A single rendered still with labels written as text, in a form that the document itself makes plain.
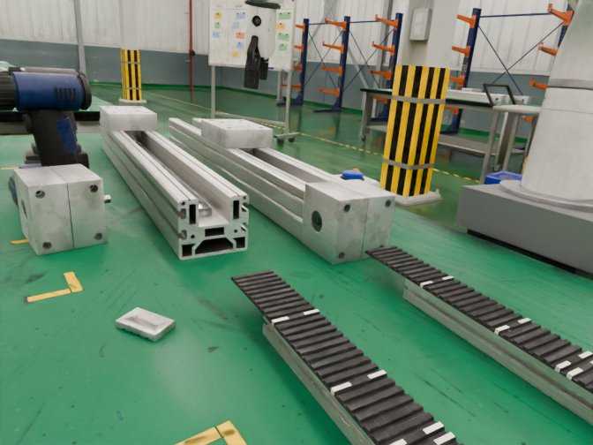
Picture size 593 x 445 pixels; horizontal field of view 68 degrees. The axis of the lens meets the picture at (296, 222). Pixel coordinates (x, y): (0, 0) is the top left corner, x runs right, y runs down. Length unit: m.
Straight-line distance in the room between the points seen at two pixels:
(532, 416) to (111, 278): 0.46
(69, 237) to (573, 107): 0.79
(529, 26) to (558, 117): 8.17
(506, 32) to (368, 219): 8.62
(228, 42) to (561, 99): 6.14
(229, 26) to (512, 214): 6.20
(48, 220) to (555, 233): 0.73
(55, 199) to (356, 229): 0.40
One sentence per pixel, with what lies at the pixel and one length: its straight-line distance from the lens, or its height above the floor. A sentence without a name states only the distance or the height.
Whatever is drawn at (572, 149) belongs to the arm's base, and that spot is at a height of 0.94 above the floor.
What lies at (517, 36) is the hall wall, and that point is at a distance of 9.06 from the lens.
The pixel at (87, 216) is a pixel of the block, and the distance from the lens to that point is 0.67.
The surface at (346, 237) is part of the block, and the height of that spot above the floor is 0.82.
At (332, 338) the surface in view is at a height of 0.81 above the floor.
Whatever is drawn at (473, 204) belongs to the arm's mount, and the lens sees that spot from 0.85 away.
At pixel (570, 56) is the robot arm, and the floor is 1.08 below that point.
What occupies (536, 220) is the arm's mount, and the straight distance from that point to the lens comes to 0.80.
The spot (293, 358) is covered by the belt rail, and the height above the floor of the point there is 0.79.
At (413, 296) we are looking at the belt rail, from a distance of 0.55.
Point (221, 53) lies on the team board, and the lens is 6.89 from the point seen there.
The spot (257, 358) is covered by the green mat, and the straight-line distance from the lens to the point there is 0.43.
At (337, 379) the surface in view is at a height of 0.81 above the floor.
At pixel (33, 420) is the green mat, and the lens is 0.40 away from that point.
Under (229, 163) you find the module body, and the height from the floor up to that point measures 0.84.
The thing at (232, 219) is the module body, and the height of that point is 0.83.
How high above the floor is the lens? 1.04
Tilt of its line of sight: 20 degrees down
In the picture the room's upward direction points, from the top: 4 degrees clockwise
